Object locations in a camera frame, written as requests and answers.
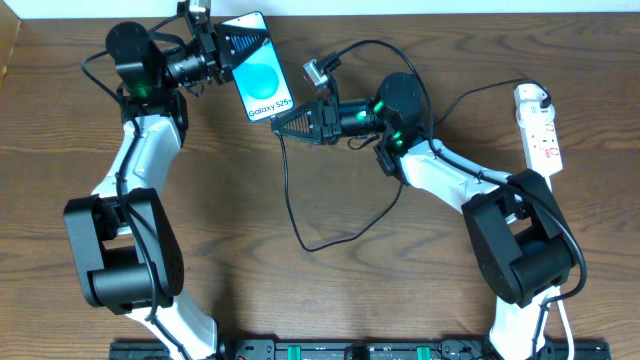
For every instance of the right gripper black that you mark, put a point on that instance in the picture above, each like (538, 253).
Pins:
(320, 121)

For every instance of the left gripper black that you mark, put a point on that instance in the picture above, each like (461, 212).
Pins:
(218, 51)

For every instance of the blue Galaxy smartphone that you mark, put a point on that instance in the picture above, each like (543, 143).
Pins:
(260, 80)

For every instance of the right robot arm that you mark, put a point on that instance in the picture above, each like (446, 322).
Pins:
(522, 243)

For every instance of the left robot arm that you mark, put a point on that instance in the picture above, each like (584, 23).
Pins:
(125, 251)

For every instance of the white charger adapter plug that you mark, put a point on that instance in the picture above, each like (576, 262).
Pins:
(532, 92)

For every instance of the white power strip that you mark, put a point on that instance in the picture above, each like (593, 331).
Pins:
(539, 138)

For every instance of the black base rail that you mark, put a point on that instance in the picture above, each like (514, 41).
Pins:
(266, 349)

